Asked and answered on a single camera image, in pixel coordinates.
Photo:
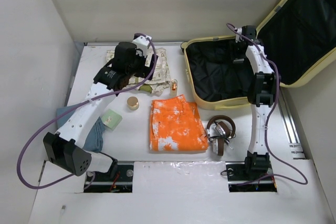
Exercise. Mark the gold round jar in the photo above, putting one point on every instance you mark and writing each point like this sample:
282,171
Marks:
133,103

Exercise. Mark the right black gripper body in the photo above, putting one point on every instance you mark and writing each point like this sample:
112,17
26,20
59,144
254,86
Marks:
235,50

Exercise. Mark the yellow open suitcase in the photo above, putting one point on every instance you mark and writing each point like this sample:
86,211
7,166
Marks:
297,38

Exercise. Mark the green small box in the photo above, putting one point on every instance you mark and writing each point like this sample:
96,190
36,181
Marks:
111,119

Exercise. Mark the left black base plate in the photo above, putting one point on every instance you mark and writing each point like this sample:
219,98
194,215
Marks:
122,182

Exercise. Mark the blue folded jeans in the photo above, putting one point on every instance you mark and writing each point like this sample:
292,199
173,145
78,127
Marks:
94,140

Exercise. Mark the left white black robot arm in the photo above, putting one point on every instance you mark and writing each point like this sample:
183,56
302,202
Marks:
65,148

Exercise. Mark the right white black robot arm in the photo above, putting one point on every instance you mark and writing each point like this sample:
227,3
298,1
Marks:
262,95

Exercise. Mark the brown silver headphones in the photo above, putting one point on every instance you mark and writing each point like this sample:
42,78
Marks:
225,130

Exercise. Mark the cream green printed jacket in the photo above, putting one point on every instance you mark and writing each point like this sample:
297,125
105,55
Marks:
161,78

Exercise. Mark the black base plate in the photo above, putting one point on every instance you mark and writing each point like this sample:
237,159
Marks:
122,182
236,174

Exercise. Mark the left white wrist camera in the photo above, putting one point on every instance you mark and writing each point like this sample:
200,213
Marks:
141,41

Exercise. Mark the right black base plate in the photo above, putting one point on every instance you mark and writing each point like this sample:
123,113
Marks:
236,174

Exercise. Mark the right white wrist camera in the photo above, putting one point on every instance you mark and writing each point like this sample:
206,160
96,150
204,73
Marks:
239,37

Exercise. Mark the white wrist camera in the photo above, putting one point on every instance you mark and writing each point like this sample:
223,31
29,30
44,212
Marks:
141,41
239,37

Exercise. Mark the aluminium rail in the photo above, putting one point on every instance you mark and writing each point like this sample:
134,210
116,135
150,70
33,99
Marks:
290,127

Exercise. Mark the orange white shorts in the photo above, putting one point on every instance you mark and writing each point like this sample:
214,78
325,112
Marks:
175,126

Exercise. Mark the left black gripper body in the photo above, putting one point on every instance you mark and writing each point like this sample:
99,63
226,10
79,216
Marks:
138,68

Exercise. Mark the small clear perfume bottle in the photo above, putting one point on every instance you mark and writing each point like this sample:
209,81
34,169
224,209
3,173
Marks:
173,88

